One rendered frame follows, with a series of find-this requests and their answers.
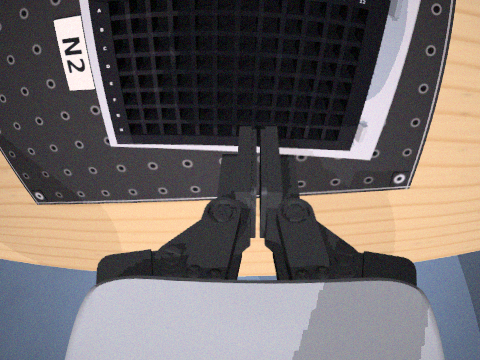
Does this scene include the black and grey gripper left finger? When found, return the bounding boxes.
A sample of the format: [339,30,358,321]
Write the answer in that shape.
[96,125,257,284]

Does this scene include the white label plate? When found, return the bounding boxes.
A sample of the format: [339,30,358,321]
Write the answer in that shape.
[54,15,96,90]

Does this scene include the black perforated breadboard plate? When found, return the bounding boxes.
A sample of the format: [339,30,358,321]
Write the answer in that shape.
[0,0,456,205]

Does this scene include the black well plate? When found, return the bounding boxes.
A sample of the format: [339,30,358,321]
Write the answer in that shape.
[88,0,391,151]

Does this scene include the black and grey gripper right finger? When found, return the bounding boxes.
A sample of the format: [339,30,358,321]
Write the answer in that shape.
[259,126,417,286]

